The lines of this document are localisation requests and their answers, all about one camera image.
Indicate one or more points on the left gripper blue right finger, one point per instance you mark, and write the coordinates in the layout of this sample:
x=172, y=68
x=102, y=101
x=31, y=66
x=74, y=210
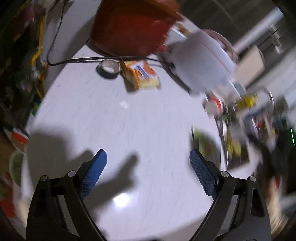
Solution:
x=238, y=211

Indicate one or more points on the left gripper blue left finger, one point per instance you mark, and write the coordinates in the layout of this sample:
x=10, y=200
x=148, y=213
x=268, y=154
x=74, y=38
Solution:
x=46, y=220

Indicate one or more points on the orange yellow snack packet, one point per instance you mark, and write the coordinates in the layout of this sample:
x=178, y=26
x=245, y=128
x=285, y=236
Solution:
x=140, y=74

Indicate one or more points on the bowl with green food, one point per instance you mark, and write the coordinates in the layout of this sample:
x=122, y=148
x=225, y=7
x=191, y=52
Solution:
x=15, y=166

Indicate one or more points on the steel sink faucet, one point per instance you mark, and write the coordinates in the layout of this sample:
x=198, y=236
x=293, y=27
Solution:
x=265, y=100

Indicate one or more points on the beige cutting board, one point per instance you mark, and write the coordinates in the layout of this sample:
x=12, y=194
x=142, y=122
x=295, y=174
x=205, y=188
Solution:
x=250, y=66

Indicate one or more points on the black tape roll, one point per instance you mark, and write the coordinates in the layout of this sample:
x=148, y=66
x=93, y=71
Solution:
x=108, y=69

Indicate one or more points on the yellow gas pipe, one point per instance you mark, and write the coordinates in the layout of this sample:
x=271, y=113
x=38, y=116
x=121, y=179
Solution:
x=39, y=68

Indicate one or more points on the red clay slow cooker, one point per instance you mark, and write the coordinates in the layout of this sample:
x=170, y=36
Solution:
x=133, y=27

